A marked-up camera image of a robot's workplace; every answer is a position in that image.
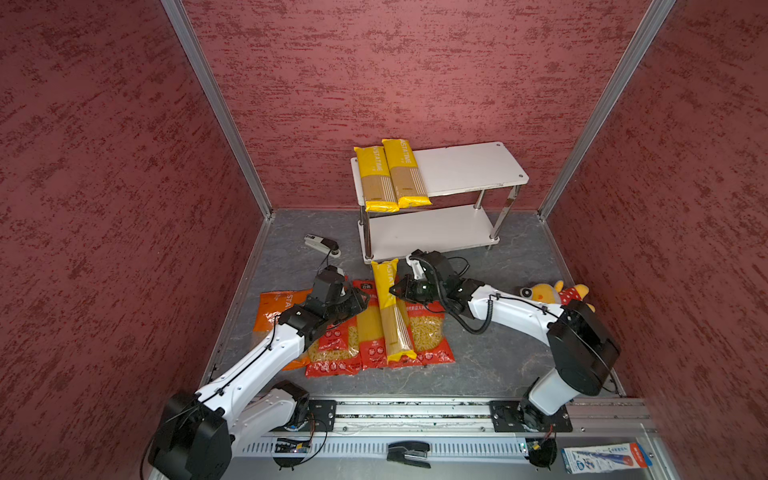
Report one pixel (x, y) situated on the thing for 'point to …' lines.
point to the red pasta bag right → (426, 321)
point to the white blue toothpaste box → (605, 457)
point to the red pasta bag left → (337, 350)
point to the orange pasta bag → (272, 304)
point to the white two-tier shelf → (446, 171)
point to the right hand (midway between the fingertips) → (386, 297)
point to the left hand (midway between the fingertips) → (365, 304)
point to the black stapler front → (410, 452)
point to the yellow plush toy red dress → (553, 294)
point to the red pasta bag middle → (370, 329)
